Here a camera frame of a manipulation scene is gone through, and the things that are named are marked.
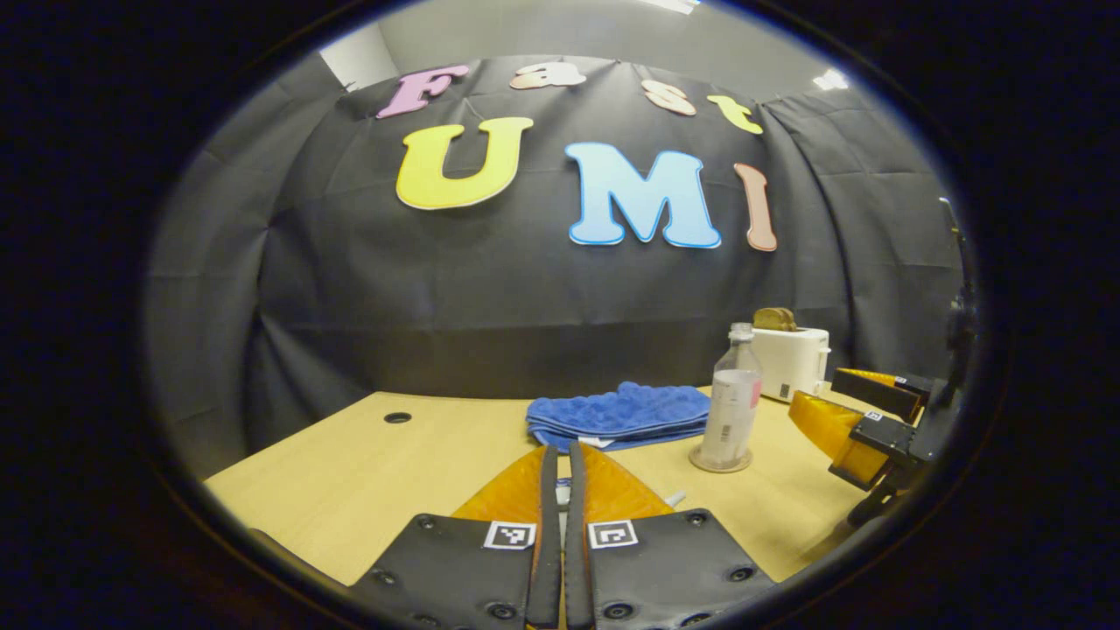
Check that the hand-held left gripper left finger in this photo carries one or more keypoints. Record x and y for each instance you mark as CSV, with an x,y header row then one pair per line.
x,y
547,525

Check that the large ceiling light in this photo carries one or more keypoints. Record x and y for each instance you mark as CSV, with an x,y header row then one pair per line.
x,y
669,4

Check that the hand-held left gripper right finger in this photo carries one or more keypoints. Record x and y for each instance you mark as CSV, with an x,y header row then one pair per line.
x,y
576,525

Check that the blue folded towel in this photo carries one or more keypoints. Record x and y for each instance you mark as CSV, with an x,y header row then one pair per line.
x,y
617,413

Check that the small ceiling light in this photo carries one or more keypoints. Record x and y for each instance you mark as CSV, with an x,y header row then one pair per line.
x,y
831,80

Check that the white teacup lid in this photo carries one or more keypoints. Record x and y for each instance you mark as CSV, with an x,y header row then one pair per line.
x,y
563,494

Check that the white toaster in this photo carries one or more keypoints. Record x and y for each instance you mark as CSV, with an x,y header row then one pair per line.
x,y
792,363

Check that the clear plastic water bottle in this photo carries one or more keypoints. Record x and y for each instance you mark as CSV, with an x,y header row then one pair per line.
x,y
731,411

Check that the black backdrop cloth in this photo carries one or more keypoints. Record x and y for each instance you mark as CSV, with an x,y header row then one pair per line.
x,y
525,289

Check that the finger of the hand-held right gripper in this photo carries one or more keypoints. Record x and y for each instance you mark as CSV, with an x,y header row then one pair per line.
x,y
831,429
875,392

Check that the round wooden coaster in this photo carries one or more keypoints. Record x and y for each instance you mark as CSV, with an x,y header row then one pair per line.
x,y
722,466

